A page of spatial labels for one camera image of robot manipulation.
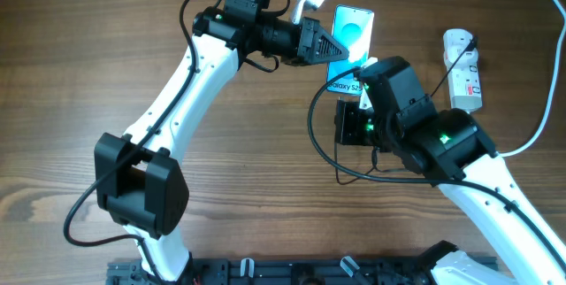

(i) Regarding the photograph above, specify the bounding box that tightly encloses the Galaxy S25 smartphone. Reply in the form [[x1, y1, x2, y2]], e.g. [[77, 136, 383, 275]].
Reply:
[[326, 4, 374, 81]]

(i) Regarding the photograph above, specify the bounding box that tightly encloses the black USB charger cable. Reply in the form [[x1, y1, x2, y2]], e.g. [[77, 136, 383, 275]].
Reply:
[[333, 35, 479, 186]]

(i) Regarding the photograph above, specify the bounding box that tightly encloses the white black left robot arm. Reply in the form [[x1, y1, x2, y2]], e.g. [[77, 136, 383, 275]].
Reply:
[[86, 0, 348, 284]]

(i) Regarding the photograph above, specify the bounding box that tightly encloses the white plug adapter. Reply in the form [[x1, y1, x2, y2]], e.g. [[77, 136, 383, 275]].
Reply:
[[443, 42, 478, 68]]

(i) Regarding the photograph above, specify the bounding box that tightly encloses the white power strip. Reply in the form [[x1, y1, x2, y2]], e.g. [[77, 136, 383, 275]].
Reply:
[[443, 28, 482, 113]]

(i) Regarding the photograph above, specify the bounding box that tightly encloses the white power strip cord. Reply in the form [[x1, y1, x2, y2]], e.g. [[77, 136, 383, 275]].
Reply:
[[497, 0, 566, 158]]

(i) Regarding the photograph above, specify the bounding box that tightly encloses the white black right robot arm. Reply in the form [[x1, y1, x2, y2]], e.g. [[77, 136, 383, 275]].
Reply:
[[335, 57, 565, 284]]

